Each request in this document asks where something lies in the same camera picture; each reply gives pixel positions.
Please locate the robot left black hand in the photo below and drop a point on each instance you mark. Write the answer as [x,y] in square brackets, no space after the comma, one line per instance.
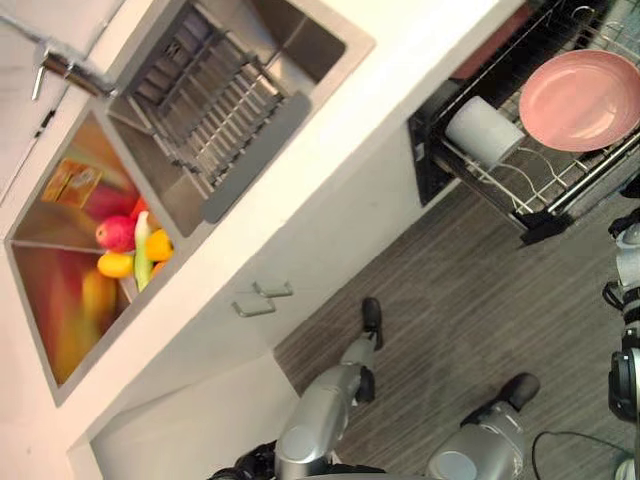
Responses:
[255,462]

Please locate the robot right black hand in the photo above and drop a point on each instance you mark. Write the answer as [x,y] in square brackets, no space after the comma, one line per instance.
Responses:
[629,260]

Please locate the robot right silver arm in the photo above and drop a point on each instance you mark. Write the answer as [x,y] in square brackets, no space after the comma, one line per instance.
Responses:
[627,390]

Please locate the white cup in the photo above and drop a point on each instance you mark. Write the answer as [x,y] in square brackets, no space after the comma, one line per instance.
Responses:
[482,130]

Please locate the black dishwasher drawer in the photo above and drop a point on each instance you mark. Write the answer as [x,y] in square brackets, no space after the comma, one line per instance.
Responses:
[430,165]

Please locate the stainless steel double sink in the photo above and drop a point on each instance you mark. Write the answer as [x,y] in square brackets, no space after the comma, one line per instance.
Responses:
[150,145]

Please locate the chrome sink faucet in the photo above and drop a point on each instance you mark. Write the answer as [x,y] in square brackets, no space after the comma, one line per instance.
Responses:
[60,64]

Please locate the robot left silver leg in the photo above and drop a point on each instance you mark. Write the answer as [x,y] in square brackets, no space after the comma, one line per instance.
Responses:
[325,410]

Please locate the robot silver leg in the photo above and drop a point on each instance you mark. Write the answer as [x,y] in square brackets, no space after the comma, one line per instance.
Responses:
[480,445]
[325,410]

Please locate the pink plate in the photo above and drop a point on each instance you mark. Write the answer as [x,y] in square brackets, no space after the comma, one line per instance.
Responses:
[580,100]

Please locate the robot right silver leg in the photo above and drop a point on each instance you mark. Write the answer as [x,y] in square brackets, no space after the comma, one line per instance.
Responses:
[480,445]

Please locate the orange fruit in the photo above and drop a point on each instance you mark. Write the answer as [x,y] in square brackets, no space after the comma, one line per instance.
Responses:
[159,245]

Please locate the yellow mango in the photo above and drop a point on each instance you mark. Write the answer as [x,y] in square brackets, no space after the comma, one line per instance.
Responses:
[115,265]

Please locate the red apple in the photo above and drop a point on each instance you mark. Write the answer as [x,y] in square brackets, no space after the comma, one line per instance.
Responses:
[116,233]

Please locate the red pepper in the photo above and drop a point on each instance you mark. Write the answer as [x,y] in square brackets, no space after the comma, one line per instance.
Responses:
[138,207]

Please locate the orange printed packet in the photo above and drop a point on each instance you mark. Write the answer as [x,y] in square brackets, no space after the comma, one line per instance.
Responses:
[70,182]

